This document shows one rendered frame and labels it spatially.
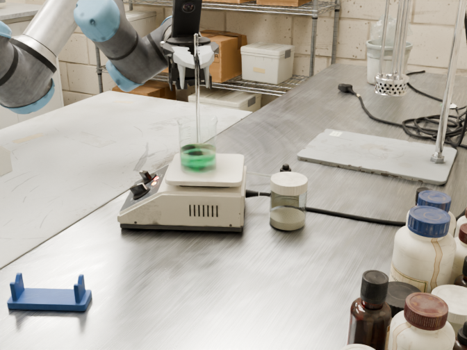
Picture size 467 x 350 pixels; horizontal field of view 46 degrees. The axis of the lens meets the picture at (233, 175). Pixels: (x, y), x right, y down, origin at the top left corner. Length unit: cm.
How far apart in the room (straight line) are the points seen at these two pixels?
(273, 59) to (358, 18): 53
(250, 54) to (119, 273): 249
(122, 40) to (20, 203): 34
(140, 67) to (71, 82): 335
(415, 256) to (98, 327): 39
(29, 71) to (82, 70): 307
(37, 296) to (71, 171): 43
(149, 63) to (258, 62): 208
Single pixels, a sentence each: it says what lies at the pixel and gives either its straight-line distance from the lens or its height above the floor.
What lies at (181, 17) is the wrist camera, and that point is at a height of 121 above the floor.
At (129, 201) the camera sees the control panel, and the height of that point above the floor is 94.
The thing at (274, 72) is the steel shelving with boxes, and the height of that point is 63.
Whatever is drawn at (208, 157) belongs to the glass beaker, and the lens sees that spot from 86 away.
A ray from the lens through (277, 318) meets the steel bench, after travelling 71.
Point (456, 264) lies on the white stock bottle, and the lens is 75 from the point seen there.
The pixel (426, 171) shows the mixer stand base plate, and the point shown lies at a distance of 115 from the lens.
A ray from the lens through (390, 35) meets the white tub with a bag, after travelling 178.
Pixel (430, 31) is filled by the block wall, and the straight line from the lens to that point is 321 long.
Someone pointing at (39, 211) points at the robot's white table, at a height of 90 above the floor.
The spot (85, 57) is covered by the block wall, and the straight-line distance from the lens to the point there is 430.
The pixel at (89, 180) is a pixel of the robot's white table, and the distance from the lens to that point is 110.
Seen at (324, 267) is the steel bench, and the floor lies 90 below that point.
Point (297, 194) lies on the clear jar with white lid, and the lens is 86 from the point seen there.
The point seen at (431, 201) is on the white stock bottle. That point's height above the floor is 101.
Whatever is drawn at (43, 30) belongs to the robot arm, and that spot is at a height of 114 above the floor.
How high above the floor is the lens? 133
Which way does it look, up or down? 23 degrees down
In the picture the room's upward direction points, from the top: straight up
